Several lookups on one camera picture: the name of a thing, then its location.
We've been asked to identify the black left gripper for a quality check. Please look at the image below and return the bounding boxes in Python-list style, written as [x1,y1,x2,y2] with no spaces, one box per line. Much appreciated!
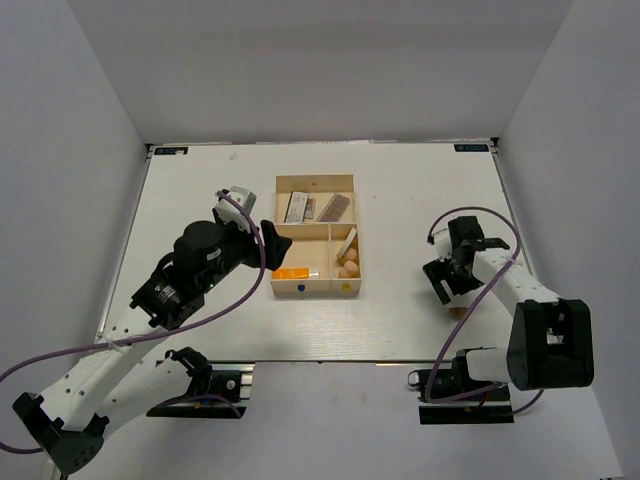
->
[199,215,292,292]

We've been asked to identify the orange cosmetic tube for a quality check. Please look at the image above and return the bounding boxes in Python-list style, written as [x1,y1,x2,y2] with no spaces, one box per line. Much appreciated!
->
[272,267,320,280]

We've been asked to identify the glitter eyeshadow palette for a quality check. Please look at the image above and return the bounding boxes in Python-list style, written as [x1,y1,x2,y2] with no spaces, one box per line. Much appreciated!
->
[303,197,316,221]

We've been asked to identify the beige makeup sponge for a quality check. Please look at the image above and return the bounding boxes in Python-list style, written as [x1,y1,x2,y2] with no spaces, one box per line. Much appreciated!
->
[342,248,358,264]
[338,260,359,278]

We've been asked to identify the round cream powder puff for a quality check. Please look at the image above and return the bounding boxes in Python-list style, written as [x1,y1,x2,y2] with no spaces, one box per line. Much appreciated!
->
[336,227,357,260]

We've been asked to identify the white bottle with cork cap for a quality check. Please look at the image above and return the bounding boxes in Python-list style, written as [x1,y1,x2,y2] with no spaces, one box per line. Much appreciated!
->
[448,300,470,321]

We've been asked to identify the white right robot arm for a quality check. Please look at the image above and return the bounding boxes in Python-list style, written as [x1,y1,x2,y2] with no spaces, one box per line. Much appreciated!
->
[422,207,594,403]

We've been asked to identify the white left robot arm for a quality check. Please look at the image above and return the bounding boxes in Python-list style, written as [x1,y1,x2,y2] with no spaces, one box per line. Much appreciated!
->
[12,220,292,476]

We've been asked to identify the cream wooden organizer box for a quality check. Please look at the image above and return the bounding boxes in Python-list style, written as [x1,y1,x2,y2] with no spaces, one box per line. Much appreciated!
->
[270,174,362,299]

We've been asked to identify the dark table corner label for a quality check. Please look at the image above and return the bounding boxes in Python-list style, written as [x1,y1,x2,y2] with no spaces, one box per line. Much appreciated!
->
[454,143,490,153]

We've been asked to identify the left table corner label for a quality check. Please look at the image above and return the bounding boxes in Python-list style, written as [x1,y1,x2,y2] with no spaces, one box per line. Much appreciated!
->
[154,146,189,156]

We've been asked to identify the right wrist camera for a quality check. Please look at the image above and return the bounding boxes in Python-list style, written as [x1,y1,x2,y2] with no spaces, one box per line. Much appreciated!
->
[427,229,452,261]

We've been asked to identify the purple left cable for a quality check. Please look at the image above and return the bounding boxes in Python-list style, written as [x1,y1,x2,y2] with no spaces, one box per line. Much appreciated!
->
[0,188,266,455]

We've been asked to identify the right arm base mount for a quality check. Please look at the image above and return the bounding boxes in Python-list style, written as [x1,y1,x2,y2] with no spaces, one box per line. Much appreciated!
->
[407,367,514,426]

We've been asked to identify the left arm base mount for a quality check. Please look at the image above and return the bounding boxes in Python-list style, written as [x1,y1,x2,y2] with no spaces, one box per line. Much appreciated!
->
[146,363,254,419]

